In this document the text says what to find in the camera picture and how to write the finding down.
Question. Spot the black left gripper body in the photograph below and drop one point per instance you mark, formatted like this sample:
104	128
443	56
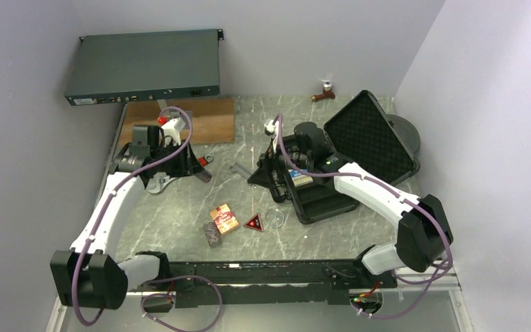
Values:
178	166

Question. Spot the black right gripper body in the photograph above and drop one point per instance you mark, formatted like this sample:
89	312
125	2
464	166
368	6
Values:
272	157

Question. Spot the black poker set case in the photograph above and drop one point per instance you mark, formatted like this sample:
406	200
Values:
362	131

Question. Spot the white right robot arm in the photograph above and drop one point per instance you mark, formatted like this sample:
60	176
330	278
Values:
423	236

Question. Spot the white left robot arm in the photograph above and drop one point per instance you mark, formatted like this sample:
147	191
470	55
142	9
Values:
87	274

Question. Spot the blue texas holdem booklet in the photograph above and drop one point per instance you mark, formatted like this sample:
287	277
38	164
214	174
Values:
298	179

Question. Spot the grey metal stand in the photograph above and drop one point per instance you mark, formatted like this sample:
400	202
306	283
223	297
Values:
172	109

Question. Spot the brown bottle with cap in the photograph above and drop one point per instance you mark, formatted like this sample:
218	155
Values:
326	93

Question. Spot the brown wooden board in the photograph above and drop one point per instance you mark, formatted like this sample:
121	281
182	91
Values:
212	118

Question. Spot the clear round disc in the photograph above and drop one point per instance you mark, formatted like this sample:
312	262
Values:
275	218

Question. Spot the dark green rack server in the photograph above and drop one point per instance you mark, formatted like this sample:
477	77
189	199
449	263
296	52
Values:
139	67

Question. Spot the red triangular dealer button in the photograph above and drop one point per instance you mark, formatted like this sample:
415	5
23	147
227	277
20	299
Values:
255	223

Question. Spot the dark grey round disc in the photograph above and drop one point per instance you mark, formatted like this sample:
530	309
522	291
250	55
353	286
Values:
408	132

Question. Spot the red playing card deck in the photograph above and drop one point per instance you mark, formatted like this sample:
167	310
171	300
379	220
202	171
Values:
224	219

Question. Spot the multicolour lying chip stack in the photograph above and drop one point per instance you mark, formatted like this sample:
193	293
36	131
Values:
212	234

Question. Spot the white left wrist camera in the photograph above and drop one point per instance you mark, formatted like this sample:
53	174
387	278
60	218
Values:
170	130

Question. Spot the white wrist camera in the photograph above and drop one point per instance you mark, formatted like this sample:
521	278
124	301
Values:
271	128
170	130

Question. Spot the red handled adjustable wrench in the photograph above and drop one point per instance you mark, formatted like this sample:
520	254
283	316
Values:
161	181

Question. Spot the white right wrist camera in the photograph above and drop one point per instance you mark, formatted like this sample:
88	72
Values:
271	128

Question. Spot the grey plastic bracket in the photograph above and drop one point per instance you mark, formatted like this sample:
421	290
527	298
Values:
242	171

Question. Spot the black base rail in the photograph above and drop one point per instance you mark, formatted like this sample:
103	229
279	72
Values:
332	281

